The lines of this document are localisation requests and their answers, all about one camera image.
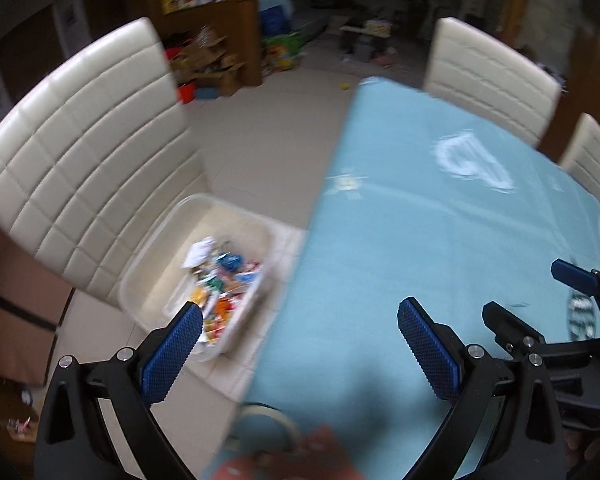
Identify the blue bag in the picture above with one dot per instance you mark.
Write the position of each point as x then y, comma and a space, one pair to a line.
275, 16

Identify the brown cardboard box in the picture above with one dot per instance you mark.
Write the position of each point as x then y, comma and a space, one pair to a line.
15, 320

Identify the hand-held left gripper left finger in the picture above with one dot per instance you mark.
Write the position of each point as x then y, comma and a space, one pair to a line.
172, 355

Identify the orange bucket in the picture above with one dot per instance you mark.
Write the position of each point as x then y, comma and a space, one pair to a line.
186, 93

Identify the orange candy wrapper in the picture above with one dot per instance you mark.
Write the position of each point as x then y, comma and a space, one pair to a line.
225, 307

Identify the colourful printed bag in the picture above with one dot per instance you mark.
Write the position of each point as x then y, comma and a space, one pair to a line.
281, 52

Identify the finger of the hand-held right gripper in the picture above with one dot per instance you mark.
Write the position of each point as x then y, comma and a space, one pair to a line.
572, 275
510, 325

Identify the person's right hand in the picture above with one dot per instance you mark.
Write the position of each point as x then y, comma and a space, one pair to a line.
577, 447

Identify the pile of cardboard boxes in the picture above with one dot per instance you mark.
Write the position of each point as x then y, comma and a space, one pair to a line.
210, 60

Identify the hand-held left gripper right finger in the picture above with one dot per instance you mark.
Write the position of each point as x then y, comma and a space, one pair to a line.
427, 355

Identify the clear plastic bin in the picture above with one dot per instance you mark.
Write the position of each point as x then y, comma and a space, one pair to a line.
155, 270

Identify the blue foil wrapper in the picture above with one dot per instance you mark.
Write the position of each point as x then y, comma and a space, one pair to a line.
228, 262

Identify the wooden partition shelf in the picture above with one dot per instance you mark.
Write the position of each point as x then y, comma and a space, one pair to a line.
247, 40

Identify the small white tissue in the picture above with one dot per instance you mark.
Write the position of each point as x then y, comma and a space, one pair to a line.
200, 252

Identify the cream quilted dining chair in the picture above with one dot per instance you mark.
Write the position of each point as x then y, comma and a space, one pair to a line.
490, 80
592, 160
80, 170

